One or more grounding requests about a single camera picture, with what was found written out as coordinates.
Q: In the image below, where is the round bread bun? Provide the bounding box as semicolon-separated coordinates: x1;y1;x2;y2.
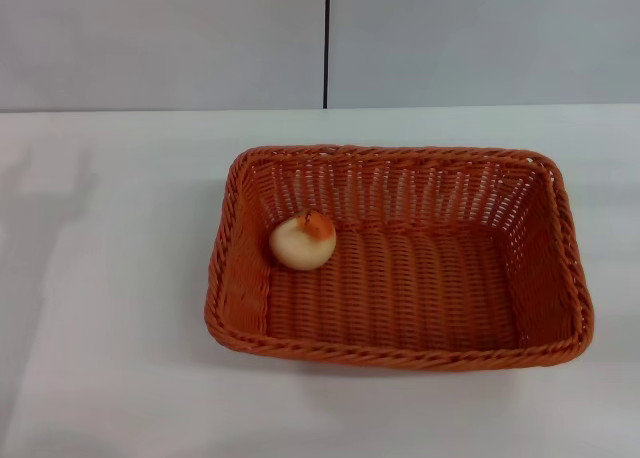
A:
269;210;337;271

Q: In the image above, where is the orange woven plastic basket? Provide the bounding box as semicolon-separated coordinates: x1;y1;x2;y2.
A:
203;145;596;369

